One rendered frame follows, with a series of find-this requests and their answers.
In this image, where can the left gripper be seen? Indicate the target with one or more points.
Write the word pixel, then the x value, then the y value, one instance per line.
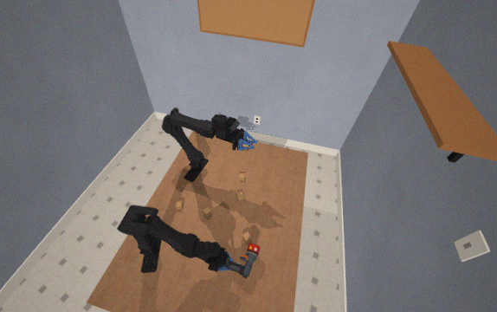
pixel 241 138

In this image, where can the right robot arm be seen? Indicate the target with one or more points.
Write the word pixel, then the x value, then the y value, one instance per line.
pixel 180 242

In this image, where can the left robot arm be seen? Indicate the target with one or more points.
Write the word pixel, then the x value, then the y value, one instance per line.
pixel 172 125

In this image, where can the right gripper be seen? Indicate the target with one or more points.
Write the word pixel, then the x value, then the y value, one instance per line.
pixel 221 268

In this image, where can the grey pistol-grip hose nozzle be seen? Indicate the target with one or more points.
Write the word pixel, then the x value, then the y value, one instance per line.
pixel 252 254

